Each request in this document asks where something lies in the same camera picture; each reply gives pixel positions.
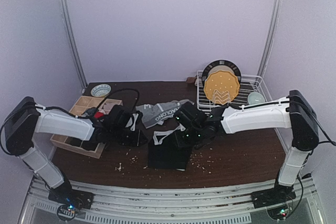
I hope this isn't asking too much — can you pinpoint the wooden compartment organizer box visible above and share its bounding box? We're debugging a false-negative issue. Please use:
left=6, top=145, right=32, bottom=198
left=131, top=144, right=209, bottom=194
left=50, top=95, right=123, bottom=159

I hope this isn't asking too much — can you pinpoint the black underwear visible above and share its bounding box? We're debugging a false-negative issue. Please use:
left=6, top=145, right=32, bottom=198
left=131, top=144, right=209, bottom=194
left=148, top=125, right=192, bottom=171

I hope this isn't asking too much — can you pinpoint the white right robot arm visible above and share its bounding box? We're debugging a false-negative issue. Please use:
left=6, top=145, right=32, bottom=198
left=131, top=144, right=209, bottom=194
left=173, top=90, right=319, bottom=187

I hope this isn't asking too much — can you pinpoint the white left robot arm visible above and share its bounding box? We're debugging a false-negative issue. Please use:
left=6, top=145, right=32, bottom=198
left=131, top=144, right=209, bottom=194
left=1, top=97, right=148, bottom=190

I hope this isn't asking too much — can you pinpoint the red rolled underwear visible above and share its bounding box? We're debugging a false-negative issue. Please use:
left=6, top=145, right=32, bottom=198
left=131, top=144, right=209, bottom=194
left=94, top=112, right=104, bottom=119

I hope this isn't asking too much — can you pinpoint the pink beige rolled underwear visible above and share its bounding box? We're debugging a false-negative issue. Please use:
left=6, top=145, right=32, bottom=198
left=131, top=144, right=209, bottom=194
left=102, top=102, right=115, bottom=112

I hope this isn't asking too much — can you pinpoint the dark striped rolled underwear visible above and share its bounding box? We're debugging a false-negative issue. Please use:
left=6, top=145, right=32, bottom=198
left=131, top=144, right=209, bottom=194
left=81, top=107, right=97, bottom=117

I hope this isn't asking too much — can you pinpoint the blue yellow patterned bowl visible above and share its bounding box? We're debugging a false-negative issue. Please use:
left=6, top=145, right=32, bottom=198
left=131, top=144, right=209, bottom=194
left=90, top=83, right=111, bottom=98

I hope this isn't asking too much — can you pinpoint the brown cloth item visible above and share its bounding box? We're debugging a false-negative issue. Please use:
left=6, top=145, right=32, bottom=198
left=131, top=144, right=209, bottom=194
left=186, top=77, right=197, bottom=84

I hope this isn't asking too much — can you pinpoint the yellow scalloped plate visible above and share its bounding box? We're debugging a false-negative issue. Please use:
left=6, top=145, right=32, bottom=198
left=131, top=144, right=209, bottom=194
left=203, top=70, right=240, bottom=105

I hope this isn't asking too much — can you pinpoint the pale green glass bowl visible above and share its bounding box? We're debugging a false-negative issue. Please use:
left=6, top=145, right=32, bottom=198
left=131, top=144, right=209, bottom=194
left=247, top=91, right=266, bottom=105

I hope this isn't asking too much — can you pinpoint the black rimmed plate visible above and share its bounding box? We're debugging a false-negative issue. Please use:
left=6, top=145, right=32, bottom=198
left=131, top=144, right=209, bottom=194
left=201, top=60, right=242, bottom=84

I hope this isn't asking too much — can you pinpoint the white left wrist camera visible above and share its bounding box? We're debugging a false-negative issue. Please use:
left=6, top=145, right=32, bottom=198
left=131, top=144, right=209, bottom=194
left=130, top=113, right=139, bottom=131

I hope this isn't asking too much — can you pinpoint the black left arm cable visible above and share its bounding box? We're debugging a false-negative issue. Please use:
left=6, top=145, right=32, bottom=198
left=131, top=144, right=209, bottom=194
left=0, top=88, right=140, bottom=154

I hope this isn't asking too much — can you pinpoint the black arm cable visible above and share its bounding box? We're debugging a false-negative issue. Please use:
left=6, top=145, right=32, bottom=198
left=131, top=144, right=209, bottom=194
left=238, top=95, right=336, bottom=204
left=0, top=88, right=140, bottom=154

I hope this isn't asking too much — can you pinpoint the white wire dish rack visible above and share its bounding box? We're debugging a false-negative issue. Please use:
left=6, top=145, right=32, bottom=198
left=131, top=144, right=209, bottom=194
left=197, top=70, right=273, bottom=114

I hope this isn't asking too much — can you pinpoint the aluminium rail front frame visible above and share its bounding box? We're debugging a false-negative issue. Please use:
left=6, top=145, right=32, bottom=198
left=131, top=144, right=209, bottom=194
left=18, top=178, right=328, bottom=223

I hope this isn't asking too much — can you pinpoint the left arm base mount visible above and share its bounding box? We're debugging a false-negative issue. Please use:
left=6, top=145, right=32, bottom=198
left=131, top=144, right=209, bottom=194
left=45, top=179, right=94, bottom=223

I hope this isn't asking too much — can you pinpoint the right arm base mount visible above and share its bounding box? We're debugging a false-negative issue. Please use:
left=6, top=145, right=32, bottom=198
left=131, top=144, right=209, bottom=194
left=251, top=183, right=296, bottom=221

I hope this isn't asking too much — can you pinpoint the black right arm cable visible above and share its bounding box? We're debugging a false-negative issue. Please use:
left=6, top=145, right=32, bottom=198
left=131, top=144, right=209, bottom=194
left=238, top=95, right=336, bottom=204

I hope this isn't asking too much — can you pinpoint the right aluminium corner post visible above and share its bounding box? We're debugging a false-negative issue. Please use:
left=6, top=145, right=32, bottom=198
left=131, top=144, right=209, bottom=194
left=257, top=0, right=282, bottom=78

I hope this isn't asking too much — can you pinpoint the aluminium corner post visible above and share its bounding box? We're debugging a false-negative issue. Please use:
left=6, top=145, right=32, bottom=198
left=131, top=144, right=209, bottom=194
left=257, top=0, right=282, bottom=78
left=59, top=0, right=88, bottom=90

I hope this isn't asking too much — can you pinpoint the left aluminium corner post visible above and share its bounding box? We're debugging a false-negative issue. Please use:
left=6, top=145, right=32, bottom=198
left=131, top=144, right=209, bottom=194
left=59, top=0, right=88, bottom=90

